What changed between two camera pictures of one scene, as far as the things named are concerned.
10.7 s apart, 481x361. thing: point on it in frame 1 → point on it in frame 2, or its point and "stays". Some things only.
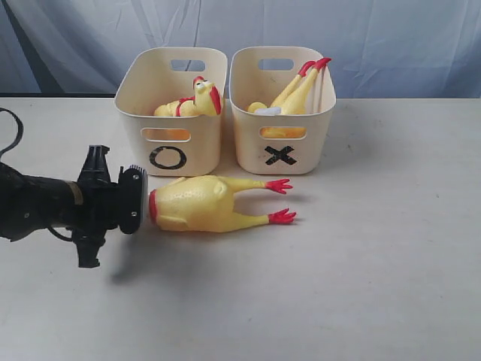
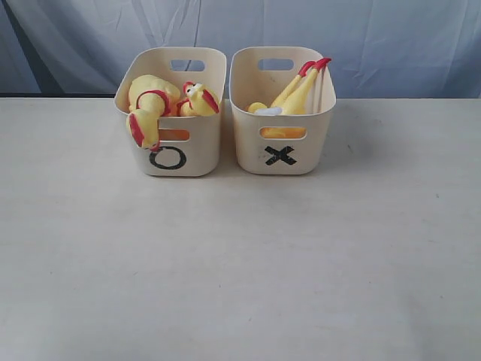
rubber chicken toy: (205, 204) → (149, 97)
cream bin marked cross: (279, 144) stays
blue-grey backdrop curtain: (415, 49) stays
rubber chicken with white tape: (260, 108) stays
